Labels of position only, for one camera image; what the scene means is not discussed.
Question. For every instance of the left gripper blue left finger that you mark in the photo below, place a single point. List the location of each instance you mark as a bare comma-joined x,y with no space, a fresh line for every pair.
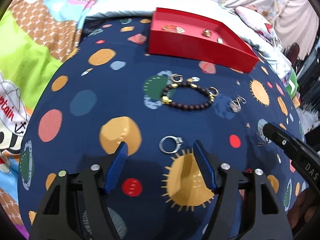
115,166

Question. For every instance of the white pink cartoon pillow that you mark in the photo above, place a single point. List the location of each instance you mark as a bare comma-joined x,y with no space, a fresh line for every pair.
259,24

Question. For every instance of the dark red chair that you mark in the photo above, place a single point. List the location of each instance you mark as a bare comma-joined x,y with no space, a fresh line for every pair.
292,52

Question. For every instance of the gold twisted bangle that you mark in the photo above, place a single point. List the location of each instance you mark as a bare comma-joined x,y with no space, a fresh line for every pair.
169,28

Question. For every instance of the person right hand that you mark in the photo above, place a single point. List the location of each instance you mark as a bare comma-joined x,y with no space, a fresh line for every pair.
303,208

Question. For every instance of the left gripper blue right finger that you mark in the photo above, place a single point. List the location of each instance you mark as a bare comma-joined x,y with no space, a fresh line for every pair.
204,162

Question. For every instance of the colourful monkey cartoon blanket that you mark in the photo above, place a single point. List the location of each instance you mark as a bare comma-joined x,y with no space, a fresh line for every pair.
37,36

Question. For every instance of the light blue pillow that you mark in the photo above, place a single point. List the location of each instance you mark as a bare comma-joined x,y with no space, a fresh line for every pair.
104,9

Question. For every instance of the beige curtain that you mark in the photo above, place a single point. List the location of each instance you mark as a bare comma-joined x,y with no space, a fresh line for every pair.
298,23

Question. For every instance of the gold hoop earring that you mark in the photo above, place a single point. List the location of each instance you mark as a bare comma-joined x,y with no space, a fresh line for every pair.
213,91
176,78

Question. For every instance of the red cardboard tray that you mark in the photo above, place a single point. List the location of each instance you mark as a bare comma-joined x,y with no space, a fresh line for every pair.
188,41

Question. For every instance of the navy planet print bedsheet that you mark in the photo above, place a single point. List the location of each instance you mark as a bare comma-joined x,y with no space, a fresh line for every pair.
112,90

